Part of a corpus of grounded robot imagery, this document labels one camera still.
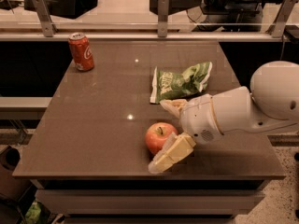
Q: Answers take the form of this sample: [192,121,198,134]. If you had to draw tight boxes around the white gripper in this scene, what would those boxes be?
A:
[148,94,222,174]

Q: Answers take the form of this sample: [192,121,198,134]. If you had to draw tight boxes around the red apple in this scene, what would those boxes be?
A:
[145,122,178,155]

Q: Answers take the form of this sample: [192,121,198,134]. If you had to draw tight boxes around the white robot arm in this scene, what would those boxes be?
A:
[149,61,299,174]

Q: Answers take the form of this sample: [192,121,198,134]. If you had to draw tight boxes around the red coke can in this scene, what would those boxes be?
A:
[68,33,94,72]

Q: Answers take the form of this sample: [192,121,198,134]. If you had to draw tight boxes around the green chip bag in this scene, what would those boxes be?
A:
[149,62,213,104]

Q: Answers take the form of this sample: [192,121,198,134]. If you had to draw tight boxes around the grey table with drawers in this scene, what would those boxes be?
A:
[12,40,287,224]

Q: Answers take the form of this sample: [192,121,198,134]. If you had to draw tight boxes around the black office chair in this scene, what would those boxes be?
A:
[149,0,299,33]

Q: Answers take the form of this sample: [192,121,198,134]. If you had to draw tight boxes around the green bag under table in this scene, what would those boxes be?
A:
[22,202,48,224]

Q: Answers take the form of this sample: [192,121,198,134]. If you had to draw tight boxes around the brown bin on floor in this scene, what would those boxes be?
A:
[0,146,30,200]

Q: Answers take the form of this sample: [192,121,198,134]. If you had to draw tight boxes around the middle metal rail bracket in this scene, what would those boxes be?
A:
[157,0,169,37]

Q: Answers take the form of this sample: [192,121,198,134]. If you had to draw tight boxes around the metal rail bracket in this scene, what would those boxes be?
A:
[268,0,298,38]
[157,0,169,37]
[32,0,57,37]

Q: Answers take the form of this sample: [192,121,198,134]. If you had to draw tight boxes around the right metal rail bracket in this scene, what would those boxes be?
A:
[268,0,298,38]

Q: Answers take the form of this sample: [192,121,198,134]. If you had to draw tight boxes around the left metal rail bracket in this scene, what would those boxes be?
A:
[32,0,57,37]

